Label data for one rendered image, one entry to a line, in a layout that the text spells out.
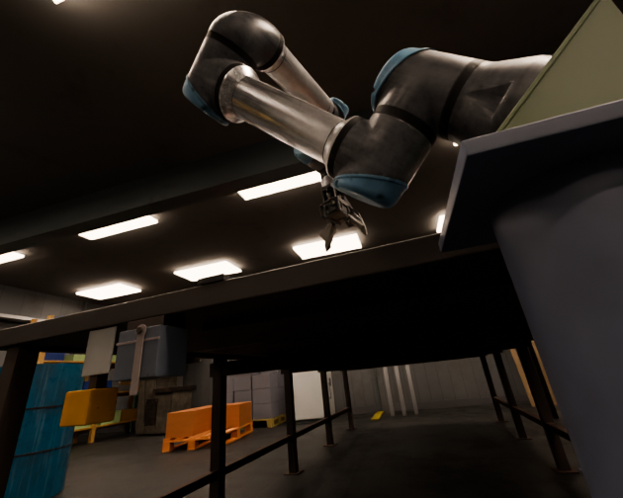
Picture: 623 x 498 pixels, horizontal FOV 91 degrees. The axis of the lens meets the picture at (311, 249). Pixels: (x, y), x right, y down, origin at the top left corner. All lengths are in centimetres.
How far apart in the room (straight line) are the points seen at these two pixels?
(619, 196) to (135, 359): 90
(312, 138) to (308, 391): 546
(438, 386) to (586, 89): 617
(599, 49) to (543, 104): 8
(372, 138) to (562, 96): 23
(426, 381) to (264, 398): 296
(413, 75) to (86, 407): 100
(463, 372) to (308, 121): 616
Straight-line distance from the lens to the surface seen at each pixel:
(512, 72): 51
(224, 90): 70
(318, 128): 57
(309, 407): 587
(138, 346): 89
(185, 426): 491
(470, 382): 653
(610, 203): 40
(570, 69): 48
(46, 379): 360
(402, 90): 55
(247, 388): 612
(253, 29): 78
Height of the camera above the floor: 67
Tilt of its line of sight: 23 degrees up
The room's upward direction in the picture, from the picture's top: 6 degrees counter-clockwise
